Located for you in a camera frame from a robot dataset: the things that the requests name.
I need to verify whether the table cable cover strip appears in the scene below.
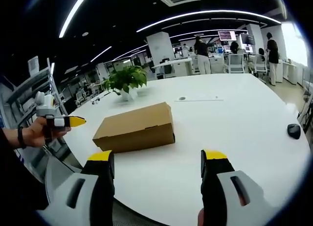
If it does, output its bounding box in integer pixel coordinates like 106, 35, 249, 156
174, 96, 224, 103

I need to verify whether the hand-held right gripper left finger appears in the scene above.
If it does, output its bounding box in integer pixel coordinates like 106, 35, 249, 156
47, 149, 116, 226

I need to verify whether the black computer mouse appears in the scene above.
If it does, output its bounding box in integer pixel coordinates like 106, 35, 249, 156
286, 123, 302, 140

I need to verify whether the person's left hand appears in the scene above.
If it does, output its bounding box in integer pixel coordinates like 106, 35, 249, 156
24, 117, 72, 148

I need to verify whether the person's right hand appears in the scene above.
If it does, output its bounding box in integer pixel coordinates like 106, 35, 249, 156
197, 208, 205, 226

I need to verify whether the white standing desk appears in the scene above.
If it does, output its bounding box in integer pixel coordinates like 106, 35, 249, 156
151, 57, 193, 79

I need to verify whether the black wristband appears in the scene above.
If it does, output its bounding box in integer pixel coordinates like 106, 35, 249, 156
17, 126, 27, 149

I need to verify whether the white mesh office chair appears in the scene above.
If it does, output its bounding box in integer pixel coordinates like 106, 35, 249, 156
252, 54, 269, 78
224, 53, 246, 74

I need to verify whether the green potted plant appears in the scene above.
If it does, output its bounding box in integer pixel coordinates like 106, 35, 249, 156
102, 65, 148, 101

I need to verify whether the hanging display screen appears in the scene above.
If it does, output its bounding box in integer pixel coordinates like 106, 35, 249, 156
218, 30, 237, 41
240, 33, 256, 46

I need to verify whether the brown cardboard shoe box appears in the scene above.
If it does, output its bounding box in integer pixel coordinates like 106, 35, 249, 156
92, 101, 176, 154

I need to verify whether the grey metal shelf rack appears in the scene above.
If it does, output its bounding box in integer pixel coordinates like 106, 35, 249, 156
0, 56, 65, 129

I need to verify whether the person's dark clothing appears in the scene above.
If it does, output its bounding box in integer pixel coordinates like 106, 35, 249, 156
0, 147, 48, 212

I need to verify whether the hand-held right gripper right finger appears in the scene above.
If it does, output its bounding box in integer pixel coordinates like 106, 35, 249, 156
200, 149, 277, 226

